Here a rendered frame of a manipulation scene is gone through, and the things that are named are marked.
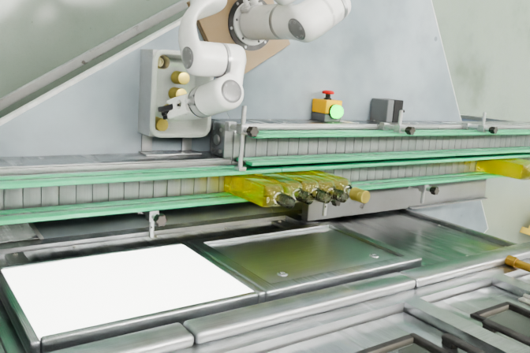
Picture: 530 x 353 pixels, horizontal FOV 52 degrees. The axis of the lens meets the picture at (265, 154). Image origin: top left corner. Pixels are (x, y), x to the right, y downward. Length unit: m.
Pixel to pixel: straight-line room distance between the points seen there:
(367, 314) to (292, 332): 0.18
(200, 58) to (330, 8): 0.39
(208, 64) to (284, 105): 0.60
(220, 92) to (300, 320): 0.49
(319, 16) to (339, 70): 0.53
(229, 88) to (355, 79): 0.82
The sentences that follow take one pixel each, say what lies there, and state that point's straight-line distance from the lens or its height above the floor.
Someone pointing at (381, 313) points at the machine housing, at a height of 1.43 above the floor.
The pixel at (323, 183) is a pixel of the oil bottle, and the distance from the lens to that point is 1.43.
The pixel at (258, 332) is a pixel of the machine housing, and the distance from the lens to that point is 1.00.
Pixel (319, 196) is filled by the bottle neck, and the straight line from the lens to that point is 1.36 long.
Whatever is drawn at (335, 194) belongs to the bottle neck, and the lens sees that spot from 1.40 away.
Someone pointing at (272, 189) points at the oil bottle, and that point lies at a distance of 1.32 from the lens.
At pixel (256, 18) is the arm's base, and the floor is 0.87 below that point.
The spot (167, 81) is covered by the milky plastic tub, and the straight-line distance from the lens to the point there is 1.49.
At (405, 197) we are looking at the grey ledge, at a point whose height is 0.88.
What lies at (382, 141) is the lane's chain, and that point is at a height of 0.88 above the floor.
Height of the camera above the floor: 2.11
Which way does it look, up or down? 53 degrees down
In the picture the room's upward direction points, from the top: 106 degrees clockwise
